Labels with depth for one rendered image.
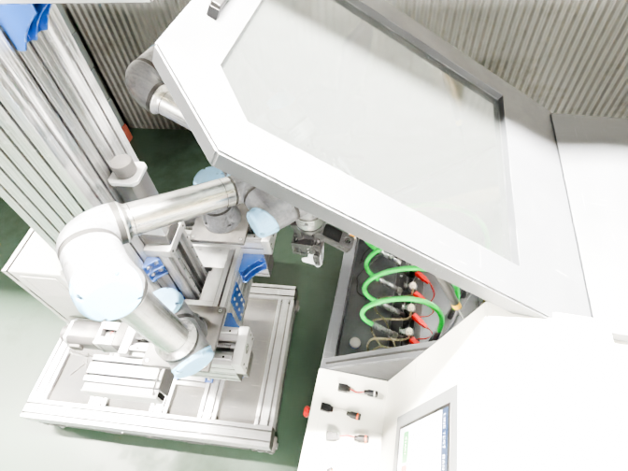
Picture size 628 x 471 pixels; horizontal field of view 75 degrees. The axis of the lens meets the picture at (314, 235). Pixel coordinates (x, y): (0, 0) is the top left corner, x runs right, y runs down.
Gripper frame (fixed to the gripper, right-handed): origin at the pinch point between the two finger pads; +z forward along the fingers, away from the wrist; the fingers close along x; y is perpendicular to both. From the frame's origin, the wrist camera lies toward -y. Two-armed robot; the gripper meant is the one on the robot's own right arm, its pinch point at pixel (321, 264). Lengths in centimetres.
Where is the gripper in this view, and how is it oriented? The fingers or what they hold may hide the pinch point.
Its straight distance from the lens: 125.4
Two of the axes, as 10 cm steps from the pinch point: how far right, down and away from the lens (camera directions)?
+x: -2.1, 7.9, -5.8
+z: 0.6, 6.0, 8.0
